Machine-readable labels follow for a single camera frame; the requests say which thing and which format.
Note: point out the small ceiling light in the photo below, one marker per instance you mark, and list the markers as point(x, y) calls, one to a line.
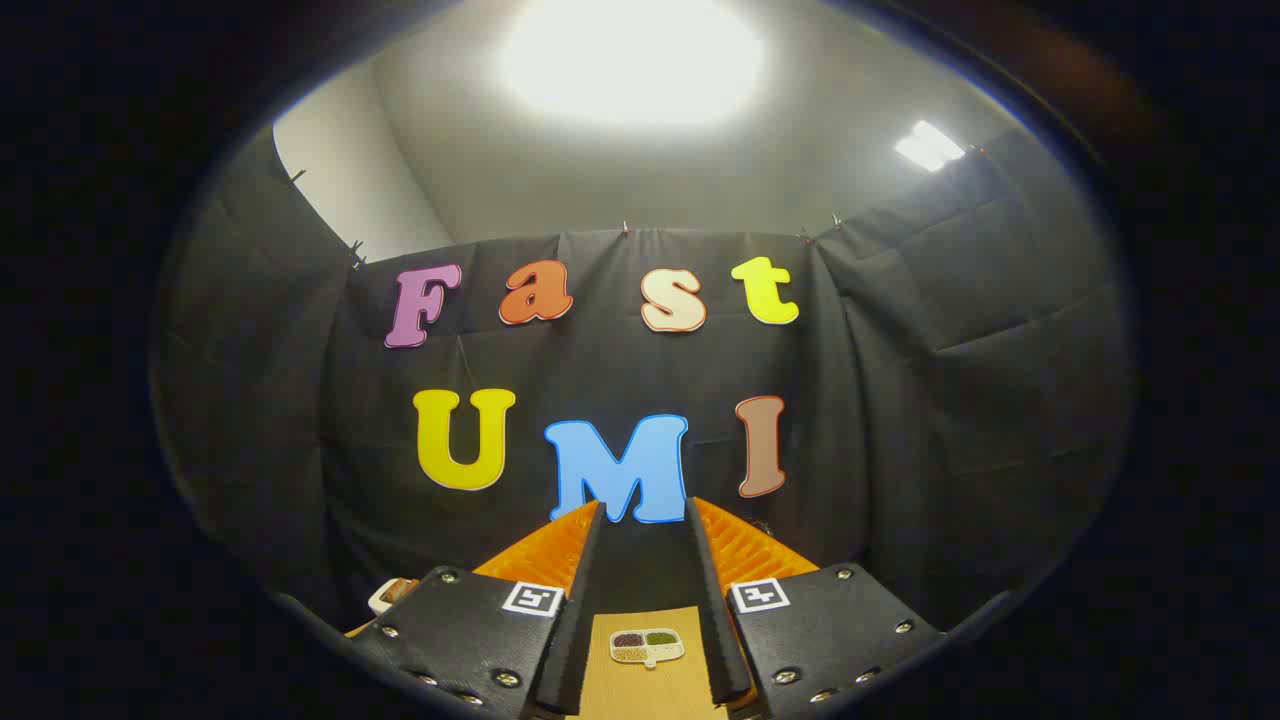
point(928, 146)

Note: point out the cream toaster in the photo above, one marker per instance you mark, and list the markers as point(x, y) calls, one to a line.
point(382, 600)

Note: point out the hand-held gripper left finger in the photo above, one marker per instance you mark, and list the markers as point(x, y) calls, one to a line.
point(575, 620)

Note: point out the white divided dish of beans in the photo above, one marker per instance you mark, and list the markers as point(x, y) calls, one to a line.
point(646, 645)

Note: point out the large ceiling light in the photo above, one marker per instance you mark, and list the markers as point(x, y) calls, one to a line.
point(632, 60)

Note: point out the toast slice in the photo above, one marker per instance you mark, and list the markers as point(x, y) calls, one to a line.
point(402, 590)

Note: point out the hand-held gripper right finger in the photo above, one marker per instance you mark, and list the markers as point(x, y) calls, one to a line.
point(712, 620)

